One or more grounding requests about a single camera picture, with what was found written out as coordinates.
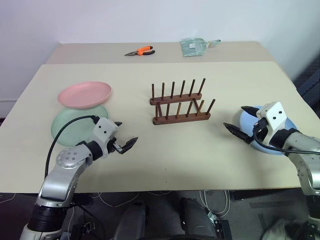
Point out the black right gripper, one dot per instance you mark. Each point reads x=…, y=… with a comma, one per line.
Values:
x=262, y=136

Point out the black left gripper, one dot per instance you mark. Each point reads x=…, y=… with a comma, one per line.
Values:
x=112, y=146

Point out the blue plate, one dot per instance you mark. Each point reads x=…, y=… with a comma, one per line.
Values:
x=246, y=122

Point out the green plate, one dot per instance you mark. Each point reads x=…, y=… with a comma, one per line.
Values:
x=72, y=130

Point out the pink plate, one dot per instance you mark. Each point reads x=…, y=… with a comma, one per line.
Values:
x=85, y=94

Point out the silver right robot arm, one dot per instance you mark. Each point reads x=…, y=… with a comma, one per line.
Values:
x=303, y=142

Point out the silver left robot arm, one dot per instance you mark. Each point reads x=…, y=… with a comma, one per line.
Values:
x=62, y=172

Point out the wooden dish rack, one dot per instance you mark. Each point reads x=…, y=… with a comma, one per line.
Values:
x=181, y=117

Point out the dark blue ribbed object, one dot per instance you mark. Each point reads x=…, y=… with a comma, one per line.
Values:
x=310, y=77

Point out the orange black pliers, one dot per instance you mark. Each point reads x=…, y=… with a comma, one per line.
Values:
x=142, y=51

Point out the dark rounded shape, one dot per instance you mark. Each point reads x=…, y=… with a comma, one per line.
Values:
x=131, y=220
x=195, y=217

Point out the translucent green plastic pouch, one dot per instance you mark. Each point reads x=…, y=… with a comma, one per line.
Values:
x=192, y=47

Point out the black electronics box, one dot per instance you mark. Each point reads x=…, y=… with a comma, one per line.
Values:
x=83, y=228

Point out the grey fluffy object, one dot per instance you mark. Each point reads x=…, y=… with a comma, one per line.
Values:
x=285, y=231

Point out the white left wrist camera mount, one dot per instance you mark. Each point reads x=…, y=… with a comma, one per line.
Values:
x=103, y=131

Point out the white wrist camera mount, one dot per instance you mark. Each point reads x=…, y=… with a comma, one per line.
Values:
x=103, y=131
x=273, y=113

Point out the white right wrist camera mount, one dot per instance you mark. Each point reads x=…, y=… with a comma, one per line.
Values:
x=273, y=113

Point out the metal bracket black bar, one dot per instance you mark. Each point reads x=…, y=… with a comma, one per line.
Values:
x=220, y=225

